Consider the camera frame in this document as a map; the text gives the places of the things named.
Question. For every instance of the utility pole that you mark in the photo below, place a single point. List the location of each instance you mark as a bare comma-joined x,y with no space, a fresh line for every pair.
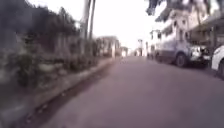
86,23

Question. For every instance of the white multi-storey building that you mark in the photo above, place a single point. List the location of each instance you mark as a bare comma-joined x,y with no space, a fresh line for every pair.
176,26

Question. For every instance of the grey concrete kerb strip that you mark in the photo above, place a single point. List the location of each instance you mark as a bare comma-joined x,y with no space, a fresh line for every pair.
46,93

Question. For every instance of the pinkish building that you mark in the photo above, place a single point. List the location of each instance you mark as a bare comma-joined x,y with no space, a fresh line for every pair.
108,46

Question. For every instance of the overhanging dark trees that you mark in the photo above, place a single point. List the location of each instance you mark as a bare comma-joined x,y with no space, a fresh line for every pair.
183,6

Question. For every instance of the dark grey car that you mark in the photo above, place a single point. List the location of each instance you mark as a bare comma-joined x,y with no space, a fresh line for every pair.
178,51

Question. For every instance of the grey asphalt road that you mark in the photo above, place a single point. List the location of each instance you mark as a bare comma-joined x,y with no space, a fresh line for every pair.
140,96

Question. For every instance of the large white car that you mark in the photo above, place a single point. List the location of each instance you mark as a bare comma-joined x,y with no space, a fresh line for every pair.
218,61

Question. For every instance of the overgrown stone wall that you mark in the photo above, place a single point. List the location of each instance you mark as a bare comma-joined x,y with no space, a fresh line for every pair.
36,50

